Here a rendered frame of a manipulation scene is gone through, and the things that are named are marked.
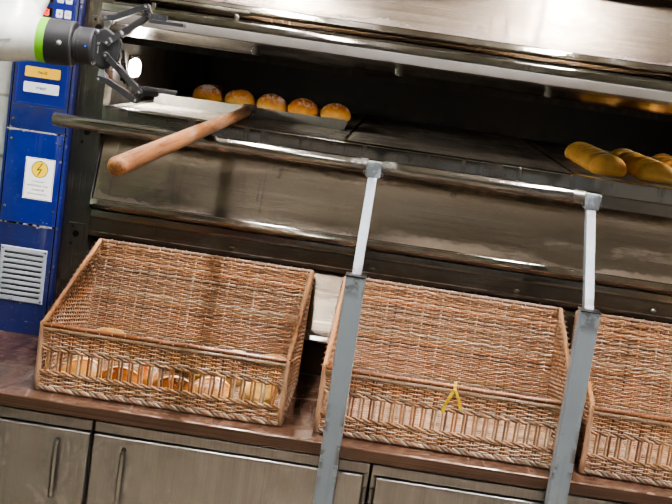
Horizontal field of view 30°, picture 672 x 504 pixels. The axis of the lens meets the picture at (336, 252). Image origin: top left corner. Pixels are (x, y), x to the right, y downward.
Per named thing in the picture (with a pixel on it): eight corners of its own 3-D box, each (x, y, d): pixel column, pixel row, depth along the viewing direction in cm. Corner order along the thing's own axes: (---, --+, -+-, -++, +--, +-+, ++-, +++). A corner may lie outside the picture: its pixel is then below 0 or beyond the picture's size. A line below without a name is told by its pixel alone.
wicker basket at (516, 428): (326, 378, 319) (341, 272, 314) (547, 412, 316) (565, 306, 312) (309, 433, 271) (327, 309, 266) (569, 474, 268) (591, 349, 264)
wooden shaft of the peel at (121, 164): (124, 178, 180) (126, 158, 179) (103, 175, 180) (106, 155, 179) (250, 117, 349) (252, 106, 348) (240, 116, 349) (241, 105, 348)
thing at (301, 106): (286, 113, 401) (288, 96, 400) (287, 112, 407) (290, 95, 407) (317, 118, 401) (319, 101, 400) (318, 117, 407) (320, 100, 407)
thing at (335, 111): (319, 118, 400) (321, 101, 399) (319, 117, 407) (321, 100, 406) (350, 123, 401) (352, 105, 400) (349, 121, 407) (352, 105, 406)
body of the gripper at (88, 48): (83, 24, 259) (127, 30, 259) (79, 65, 260) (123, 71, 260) (74, 23, 252) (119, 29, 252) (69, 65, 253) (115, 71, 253)
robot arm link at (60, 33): (39, 63, 252) (44, 16, 250) (55, 63, 263) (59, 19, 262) (68, 67, 251) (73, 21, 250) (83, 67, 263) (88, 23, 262)
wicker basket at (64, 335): (85, 341, 321) (97, 235, 316) (302, 375, 319) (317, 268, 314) (28, 390, 273) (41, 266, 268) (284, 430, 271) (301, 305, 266)
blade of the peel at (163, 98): (344, 130, 357) (345, 120, 357) (153, 102, 358) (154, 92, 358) (347, 123, 393) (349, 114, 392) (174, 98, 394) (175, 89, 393)
